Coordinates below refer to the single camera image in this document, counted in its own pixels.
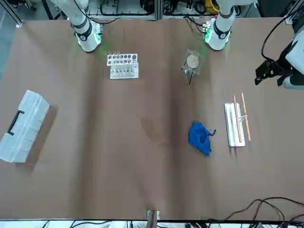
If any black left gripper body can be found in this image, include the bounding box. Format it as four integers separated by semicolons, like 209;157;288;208
267;48;293;77

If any blue rag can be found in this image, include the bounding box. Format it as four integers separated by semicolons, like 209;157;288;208
188;121;217;157

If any clear plastic toolbox black handle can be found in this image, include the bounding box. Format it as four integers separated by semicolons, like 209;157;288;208
0;89;51;163

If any white test tube rack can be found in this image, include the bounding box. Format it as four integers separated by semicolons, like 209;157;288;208
106;51;140;80

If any clear stand with wooden disc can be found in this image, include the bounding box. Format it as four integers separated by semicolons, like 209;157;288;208
181;48;205;85

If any yellow black device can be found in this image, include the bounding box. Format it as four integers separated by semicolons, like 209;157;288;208
205;0;220;12

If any white side table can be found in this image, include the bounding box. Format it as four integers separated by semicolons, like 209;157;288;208
0;219;304;228

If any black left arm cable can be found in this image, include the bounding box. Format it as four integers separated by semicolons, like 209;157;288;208
261;13;296;63

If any black cable on table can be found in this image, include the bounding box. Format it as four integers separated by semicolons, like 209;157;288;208
224;196;304;221

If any aluminium frame rail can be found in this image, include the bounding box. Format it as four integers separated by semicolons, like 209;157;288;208
85;10;159;21

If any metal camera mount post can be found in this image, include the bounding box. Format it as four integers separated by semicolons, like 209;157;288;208
146;209;160;228

